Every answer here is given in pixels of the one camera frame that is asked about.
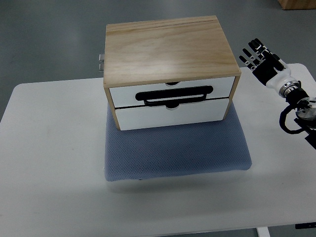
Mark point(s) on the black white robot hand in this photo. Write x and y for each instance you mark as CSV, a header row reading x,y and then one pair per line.
x,y
268,68

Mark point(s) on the black drawer handle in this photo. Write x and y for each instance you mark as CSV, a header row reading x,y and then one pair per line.
x,y
172,98

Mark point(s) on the white drawer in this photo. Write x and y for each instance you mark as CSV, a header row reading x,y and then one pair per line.
x,y
132,96

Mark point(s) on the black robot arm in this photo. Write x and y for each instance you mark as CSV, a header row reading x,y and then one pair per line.
x,y
305,111

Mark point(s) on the wooden drawer cabinet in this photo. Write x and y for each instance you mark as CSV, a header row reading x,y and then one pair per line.
x,y
168,51

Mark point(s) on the cardboard box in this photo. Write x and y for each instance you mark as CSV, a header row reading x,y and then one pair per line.
x,y
297,4

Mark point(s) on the blue grey cushion mat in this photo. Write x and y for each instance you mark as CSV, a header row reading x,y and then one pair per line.
x,y
180,150

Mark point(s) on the black table control panel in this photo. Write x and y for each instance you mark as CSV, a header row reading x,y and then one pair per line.
x,y
305,226

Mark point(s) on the white table leg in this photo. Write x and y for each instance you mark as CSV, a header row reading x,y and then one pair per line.
x,y
263,232

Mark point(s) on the metal clamp bracket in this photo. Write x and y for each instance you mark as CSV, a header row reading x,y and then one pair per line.
x,y
101,62

